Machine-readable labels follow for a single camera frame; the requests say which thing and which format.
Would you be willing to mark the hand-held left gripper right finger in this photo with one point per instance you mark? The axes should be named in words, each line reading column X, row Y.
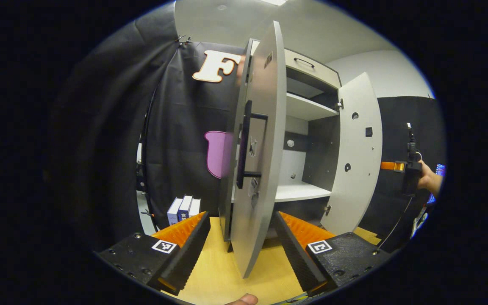
column 299, row 254

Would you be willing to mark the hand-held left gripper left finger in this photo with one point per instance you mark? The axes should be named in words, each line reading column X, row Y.
column 187, row 254

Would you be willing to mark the white and grey cabinet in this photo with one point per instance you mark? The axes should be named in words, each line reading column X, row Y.
column 307, row 106

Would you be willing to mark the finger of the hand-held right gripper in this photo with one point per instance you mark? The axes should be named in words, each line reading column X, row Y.
column 392, row 166

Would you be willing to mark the white and purple box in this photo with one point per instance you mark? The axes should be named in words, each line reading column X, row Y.
column 173, row 214

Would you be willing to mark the white door with camera sticker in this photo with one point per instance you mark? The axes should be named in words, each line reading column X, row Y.
column 263, row 212

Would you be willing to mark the blue box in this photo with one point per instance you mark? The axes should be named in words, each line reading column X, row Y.
column 184, row 207

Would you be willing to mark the white side desk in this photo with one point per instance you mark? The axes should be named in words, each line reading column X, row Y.
column 420, row 222

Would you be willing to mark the white cabinet drawer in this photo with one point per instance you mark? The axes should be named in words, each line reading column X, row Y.
column 320, row 70

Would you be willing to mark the black stand pole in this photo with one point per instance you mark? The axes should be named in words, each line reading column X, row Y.
column 143, row 140

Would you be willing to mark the plain white box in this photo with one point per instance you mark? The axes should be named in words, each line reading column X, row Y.
column 195, row 207

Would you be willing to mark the white door with hat sticker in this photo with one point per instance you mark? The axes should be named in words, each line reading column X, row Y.
column 356, row 186

